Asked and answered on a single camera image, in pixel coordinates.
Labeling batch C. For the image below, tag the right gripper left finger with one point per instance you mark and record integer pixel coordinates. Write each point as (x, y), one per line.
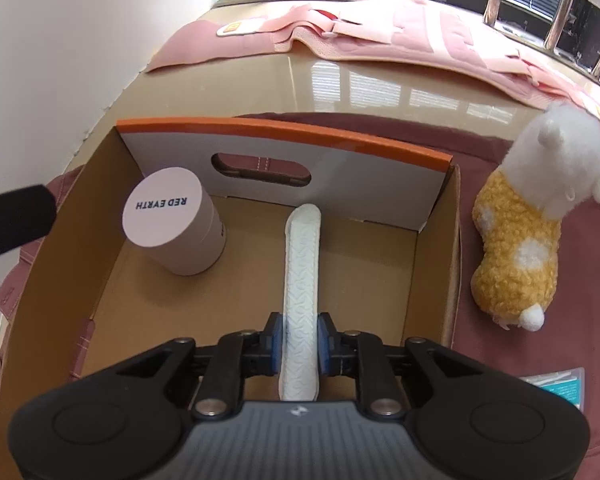
(248, 352)

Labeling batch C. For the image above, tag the white embossed long case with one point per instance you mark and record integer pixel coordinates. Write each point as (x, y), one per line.
(298, 373)

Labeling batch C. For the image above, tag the orange cardboard box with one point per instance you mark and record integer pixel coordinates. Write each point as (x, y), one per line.
(92, 299)

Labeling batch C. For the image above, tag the pink cylindrical jar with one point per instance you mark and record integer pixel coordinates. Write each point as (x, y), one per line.
(172, 218)

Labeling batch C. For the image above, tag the maroon cloth mat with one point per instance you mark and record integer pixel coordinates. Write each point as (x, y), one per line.
(571, 335)

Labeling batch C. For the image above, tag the yellow white alpaca plush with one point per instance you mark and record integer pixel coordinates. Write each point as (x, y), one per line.
(551, 168)

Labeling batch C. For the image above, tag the clear floss pick box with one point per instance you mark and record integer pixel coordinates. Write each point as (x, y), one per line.
(568, 384)

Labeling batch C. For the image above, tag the pink fabric belt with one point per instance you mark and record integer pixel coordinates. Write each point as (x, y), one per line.
(428, 36)

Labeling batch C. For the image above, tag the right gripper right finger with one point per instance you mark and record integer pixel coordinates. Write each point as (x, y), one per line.
(345, 353)

